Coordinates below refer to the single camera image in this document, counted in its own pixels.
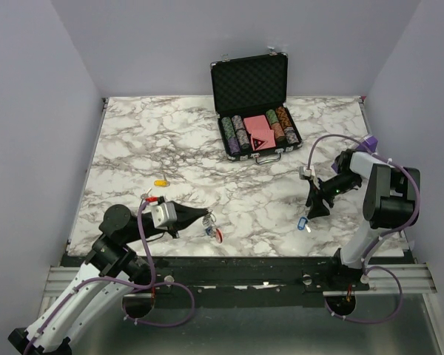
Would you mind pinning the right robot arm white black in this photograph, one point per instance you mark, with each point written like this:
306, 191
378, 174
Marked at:
391, 202

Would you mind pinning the pink playing card deck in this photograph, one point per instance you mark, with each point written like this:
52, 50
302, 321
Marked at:
258, 127

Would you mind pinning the blue plastic key tag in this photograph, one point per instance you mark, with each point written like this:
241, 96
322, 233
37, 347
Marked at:
303, 224

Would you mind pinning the red-handled metal keyring tool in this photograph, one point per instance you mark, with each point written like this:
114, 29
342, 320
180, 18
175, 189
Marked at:
218, 235

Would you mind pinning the yellow key tag with key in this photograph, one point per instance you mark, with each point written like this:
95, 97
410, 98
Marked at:
163, 182

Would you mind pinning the black mounting rail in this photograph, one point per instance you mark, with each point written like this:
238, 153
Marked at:
245, 282

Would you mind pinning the purple box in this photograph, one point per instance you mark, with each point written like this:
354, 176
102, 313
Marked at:
367, 143

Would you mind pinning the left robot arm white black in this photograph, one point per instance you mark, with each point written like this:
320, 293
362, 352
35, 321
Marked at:
119, 263

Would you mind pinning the black poker chip case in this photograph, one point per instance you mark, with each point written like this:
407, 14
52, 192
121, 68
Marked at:
249, 87

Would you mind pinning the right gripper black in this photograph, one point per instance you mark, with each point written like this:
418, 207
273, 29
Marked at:
317, 208

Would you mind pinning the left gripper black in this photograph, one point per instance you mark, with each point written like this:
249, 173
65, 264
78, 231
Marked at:
186, 214

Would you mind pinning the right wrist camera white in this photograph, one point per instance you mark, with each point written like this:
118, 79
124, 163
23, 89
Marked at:
307, 173

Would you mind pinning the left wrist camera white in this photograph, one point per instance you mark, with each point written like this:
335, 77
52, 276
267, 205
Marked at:
163, 215

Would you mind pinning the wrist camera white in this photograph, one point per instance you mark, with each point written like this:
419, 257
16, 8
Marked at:
307, 173
163, 215

